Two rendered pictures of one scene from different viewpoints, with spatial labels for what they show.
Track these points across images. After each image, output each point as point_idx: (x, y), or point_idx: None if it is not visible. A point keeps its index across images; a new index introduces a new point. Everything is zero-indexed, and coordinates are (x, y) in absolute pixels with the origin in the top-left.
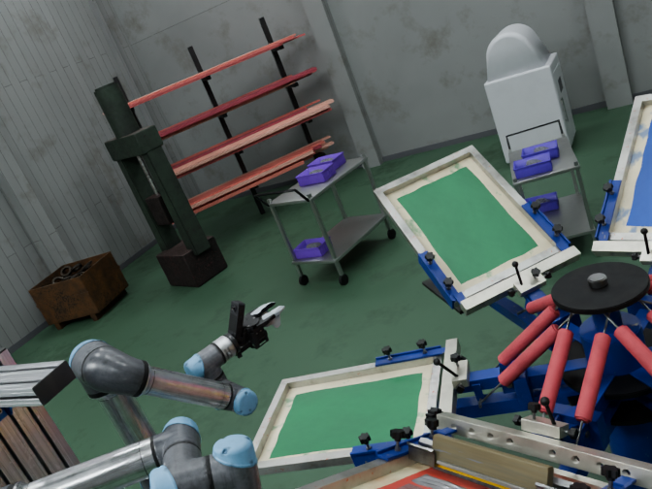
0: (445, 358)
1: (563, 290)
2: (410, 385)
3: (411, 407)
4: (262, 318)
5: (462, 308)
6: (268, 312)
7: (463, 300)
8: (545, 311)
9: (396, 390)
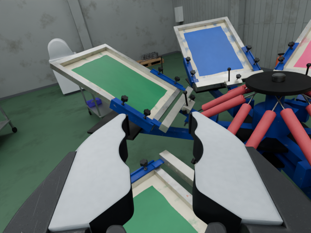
0: (176, 165)
1: (264, 87)
2: (153, 199)
3: (176, 218)
4: (249, 216)
5: (162, 127)
6: (202, 154)
7: (162, 122)
8: (245, 107)
9: (145, 210)
